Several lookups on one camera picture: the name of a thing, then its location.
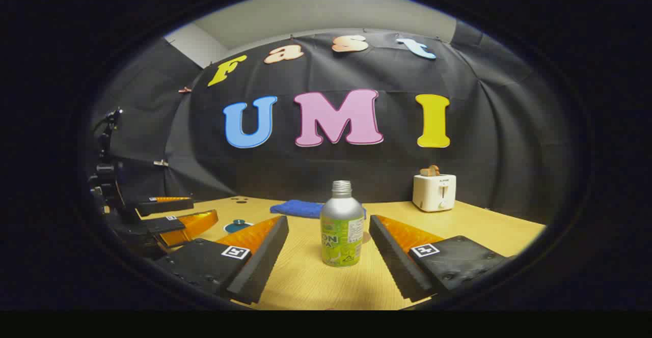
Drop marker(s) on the toast slice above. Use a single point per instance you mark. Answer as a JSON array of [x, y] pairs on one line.
[[430, 171]]

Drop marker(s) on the silver clip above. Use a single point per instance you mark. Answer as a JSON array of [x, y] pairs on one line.
[[161, 163]]

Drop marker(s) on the blue towel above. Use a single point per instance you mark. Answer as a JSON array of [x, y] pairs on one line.
[[298, 208]]

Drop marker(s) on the silver green water bottle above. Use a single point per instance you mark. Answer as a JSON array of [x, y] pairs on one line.
[[341, 226]]

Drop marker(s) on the teal teacup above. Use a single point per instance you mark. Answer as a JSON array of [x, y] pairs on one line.
[[249, 224]]

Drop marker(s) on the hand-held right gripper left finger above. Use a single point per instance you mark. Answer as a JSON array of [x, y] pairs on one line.
[[262, 256]]

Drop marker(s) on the teal teacup lid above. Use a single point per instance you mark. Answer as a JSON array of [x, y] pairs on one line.
[[235, 224]]

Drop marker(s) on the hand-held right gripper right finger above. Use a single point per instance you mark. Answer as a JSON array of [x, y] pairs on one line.
[[395, 256]]

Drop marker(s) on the black backdrop cloth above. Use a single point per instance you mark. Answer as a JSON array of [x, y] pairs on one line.
[[305, 170]]

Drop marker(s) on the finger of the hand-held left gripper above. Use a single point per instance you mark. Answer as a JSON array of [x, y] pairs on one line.
[[165, 224], [165, 206]]

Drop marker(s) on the white toaster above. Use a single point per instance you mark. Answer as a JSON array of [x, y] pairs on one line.
[[433, 193]]

